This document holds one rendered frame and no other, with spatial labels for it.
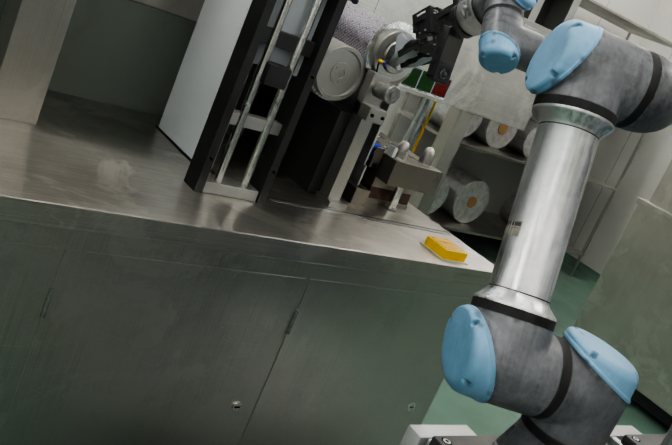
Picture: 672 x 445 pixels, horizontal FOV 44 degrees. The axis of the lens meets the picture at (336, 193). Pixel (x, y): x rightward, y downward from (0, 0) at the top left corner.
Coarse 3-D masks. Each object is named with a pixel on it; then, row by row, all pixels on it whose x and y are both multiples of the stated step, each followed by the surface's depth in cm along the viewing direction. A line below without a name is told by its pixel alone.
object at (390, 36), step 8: (392, 32) 180; (400, 32) 181; (408, 32) 182; (384, 40) 180; (392, 40) 181; (376, 48) 180; (384, 48) 181; (376, 56) 181; (376, 64) 181; (384, 72) 184; (408, 72) 187; (392, 80) 186
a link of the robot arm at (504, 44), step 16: (496, 16) 154; (512, 16) 153; (496, 32) 151; (512, 32) 152; (528, 32) 153; (480, 48) 153; (496, 48) 150; (512, 48) 150; (528, 48) 153; (480, 64) 155; (496, 64) 153; (512, 64) 152; (528, 64) 154
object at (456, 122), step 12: (456, 108) 274; (444, 120) 277; (456, 120) 273; (468, 120) 275; (444, 132) 276; (456, 132) 275; (444, 144) 275; (456, 144) 277; (444, 156) 276; (444, 168) 279; (420, 192) 280; (420, 204) 280
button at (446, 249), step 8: (432, 240) 184; (440, 240) 185; (448, 240) 188; (432, 248) 183; (440, 248) 181; (448, 248) 181; (456, 248) 184; (440, 256) 181; (448, 256) 181; (456, 256) 182; (464, 256) 184
